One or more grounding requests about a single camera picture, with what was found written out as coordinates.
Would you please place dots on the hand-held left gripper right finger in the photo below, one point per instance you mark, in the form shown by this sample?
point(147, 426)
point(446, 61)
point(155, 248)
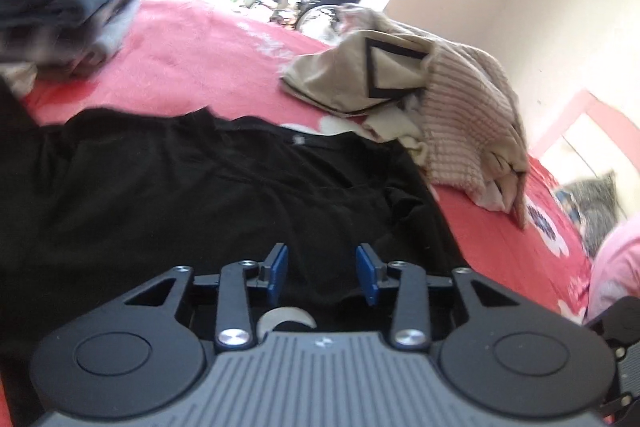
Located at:
point(366, 274)

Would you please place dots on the pale yellow knit garment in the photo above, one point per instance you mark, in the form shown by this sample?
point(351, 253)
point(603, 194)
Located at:
point(395, 127)

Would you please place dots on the pink headboard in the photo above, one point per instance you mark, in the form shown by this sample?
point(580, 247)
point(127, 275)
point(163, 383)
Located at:
point(580, 117)

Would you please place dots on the pink checked knit sweater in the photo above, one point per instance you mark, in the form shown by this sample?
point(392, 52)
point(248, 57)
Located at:
point(465, 117)

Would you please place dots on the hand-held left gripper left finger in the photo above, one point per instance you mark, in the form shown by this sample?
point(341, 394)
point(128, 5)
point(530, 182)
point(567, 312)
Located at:
point(278, 272)

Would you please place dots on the pink quilt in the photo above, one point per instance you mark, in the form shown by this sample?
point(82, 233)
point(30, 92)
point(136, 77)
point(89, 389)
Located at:
point(620, 262)

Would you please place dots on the beige garment with black trim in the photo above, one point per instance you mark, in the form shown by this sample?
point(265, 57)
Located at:
point(335, 77)

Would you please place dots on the grey patterned pillow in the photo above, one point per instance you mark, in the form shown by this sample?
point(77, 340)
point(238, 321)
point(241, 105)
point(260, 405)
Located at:
point(597, 202)

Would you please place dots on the cream garment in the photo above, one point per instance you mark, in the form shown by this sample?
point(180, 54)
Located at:
point(502, 187)

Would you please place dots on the red floral blanket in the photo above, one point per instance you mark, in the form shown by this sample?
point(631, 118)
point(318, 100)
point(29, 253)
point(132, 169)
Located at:
point(210, 62)

